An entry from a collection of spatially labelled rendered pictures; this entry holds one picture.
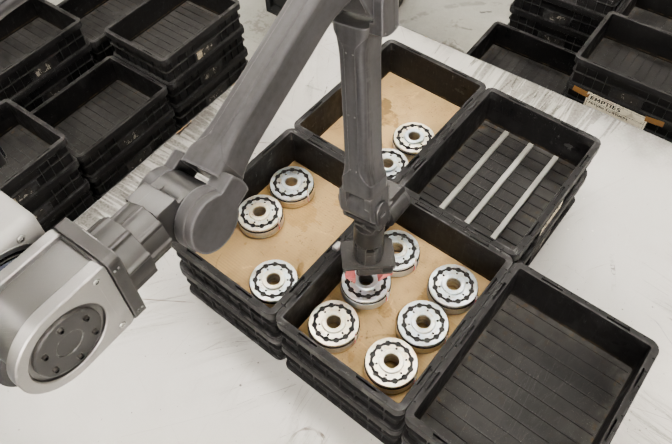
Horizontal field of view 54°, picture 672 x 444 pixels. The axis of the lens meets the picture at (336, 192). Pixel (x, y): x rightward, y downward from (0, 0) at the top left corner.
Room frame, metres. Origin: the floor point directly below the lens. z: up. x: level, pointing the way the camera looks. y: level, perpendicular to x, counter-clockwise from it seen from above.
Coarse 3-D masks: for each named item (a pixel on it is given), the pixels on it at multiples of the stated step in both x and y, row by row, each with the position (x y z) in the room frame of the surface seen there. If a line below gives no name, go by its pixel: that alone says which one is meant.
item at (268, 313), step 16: (272, 144) 1.02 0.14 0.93; (320, 144) 1.02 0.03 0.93; (256, 160) 0.97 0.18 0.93; (336, 160) 0.97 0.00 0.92; (352, 224) 0.79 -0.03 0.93; (336, 240) 0.75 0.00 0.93; (192, 256) 0.73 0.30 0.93; (320, 256) 0.71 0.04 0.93; (208, 272) 0.69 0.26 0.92; (240, 288) 0.65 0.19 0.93; (256, 304) 0.61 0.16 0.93
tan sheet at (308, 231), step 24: (264, 192) 0.96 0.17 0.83; (336, 192) 0.95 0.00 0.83; (288, 216) 0.89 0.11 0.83; (312, 216) 0.89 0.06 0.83; (336, 216) 0.88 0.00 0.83; (240, 240) 0.83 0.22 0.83; (264, 240) 0.82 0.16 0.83; (288, 240) 0.82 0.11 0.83; (312, 240) 0.82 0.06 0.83; (216, 264) 0.77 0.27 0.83; (240, 264) 0.76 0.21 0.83; (312, 264) 0.76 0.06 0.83
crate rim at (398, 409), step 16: (448, 224) 0.78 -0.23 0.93; (480, 240) 0.74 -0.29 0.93; (336, 256) 0.71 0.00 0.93; (320, 272) 0.68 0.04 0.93; (304, 288) 0.64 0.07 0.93; (288, 304) 0.61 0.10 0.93; (480, 304) 0.59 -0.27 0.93; (464, 320) 0.56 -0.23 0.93; (304, 336) 0.54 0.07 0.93; (320, 352) 0.51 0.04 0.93; (336, 368) 0.48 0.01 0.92; (432, 368) 0.47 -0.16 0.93; (352, 384) 0.46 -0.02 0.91; (368, 384) 0.45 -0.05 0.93; (416, 384) 0.44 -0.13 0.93; (384, 400) 0.42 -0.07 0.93
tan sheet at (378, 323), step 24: (432, 264) 0.75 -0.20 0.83; (456, 264) 0.74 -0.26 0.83; (336, 288) 0.70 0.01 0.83; (408, 288) 0.69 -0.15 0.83; (456, 288) 0.69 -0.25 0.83; (480, 288) 0.68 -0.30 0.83; (360, 312) 0.64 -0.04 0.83; (384, 312) 0.64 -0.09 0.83; (360, 336) 0.58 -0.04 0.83; (384, 336) 0.58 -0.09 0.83; (360, 360) 0.53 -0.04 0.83
